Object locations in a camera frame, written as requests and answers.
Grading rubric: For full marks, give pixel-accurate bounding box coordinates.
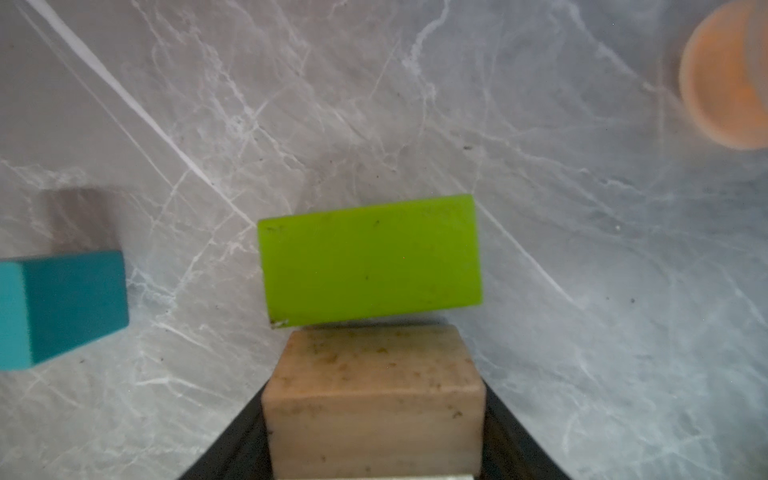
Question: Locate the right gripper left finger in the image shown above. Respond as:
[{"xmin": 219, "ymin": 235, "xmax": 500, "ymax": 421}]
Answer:
[{"xmin": 180, "ymin": 386, "xmax": 270, "ymax": 480}]

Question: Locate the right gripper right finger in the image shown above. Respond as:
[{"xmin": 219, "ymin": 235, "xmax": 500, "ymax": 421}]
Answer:
[{"xmin": 479, "ymin": 384, "xmax": 570, "ymax": 480}]

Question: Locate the natural wood rectangular block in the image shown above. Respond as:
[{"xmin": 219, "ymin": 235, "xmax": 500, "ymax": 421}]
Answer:
[{"xmin": 261, "ymin": 324, "xmax": 487, "ymax": 479}]

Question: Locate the dark green rectangular block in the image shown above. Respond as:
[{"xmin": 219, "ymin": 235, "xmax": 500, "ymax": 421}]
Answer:
[{"xmin": 257, "ymin": 194, "xmax": 483, "ymax": 328}]

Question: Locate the teal cube block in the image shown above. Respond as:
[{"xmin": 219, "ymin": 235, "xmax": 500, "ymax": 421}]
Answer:
[{"xmin": 1, "ymin": 250, "xmax": 129, "ymax": 371}]

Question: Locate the orange tape ring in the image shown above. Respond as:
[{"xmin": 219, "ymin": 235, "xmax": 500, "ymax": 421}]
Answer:
[{"xmin": 678, "ymin": 0, "xmax": 768, "ymax": 151}]

